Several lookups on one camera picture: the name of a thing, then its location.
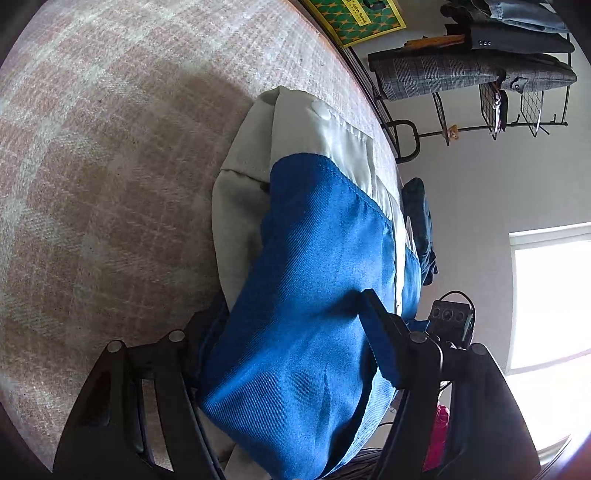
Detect yellow green patterned box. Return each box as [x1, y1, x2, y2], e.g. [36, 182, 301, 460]
[302, 0, 407, 48]

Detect window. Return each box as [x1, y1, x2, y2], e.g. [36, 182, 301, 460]
[505, 224, 591, 467]

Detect dark blue cloth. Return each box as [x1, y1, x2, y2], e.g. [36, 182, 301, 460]
[401, 176, 439, 286]

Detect black wire grid panel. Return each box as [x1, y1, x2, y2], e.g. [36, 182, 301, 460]
[478, 80, 546, 139]

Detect person's right forearm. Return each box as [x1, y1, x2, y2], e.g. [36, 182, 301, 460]
[422, 404, 451, 472]

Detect grey plaid blazer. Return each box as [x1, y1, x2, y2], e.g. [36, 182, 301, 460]
[367, 51, 578, 102]

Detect black metal clothes rack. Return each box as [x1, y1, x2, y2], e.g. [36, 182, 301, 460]
[383, 90, 570, 164]

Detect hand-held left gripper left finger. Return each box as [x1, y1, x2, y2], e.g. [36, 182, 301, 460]
[53, 295, 232, 480]

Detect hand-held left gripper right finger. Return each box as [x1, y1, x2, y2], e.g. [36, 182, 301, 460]
[360, 288, 541, 480]

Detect person's striped grey clothing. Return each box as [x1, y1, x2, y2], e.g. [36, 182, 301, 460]
[323, 445, 384, 480]

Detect orange wooden hanger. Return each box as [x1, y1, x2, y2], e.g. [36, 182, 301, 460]
[404, 34, 465, 51]

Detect blue jeans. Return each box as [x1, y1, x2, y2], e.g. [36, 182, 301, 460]
[478, 0, 570, 34]

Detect pink plaid blanket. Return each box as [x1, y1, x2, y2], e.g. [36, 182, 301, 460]
[0, 0, 402, 472]

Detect white and blue jacket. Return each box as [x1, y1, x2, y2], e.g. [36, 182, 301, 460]
[198, 85, 423, 480]

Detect dark grey blazer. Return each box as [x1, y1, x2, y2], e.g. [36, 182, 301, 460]
[441, 0, 575, 54]

